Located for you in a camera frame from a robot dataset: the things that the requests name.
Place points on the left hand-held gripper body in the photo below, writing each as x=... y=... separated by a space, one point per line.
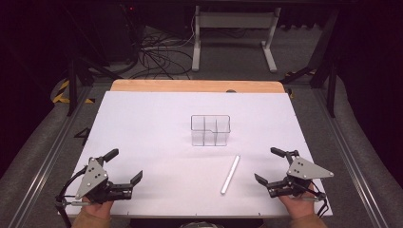
x=95 y=177

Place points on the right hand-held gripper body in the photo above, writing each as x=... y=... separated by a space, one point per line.
x=304 y=169

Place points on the white plastic tube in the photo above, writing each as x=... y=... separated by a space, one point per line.
x=230 y=174

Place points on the clear plastic divided organizer box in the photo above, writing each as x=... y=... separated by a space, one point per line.
x=210 y=130

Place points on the person's left hand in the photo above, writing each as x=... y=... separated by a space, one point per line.
x=96 y=209

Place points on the person's right hand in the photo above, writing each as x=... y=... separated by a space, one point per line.
x=297 y=205

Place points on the white table mat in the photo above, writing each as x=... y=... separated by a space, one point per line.
x=158 y=133

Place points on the yellow black hazard tape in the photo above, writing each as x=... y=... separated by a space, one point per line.
x=63 y=91

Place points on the black metal stand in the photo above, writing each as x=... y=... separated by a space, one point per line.
x=77 y=72
x=326 y=69

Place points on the wooden table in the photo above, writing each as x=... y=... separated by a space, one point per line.
x=196 y=85

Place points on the dark equipment cabinet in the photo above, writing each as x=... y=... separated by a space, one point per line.
x=117 y=31

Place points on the aluminium floor rail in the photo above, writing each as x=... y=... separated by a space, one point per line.
x=348 y=161
x=47 y=161

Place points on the white metal stand frame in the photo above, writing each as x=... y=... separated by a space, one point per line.
x=234 y=20

